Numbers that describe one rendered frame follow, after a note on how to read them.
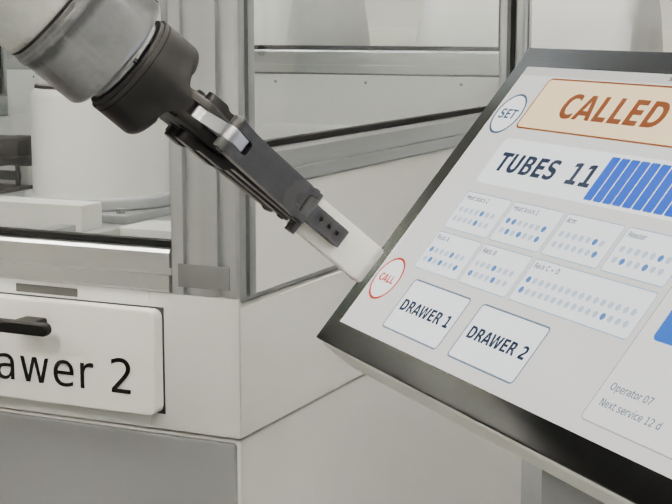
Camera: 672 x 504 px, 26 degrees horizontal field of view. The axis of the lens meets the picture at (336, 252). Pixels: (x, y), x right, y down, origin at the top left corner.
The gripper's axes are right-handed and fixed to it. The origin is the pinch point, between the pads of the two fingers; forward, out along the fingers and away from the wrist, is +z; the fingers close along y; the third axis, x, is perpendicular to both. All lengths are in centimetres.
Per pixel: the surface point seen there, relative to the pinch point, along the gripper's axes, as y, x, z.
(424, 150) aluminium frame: 73, -26, 34
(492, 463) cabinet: 93, -1, 83
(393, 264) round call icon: 9.4, -2.6, 9.5
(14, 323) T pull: 53, 22, 0
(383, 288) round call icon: 8.2, -0.4, 9.5
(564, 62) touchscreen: 6.5, -23.9, 9.6
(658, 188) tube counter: -16.2, -14.3, 9.5
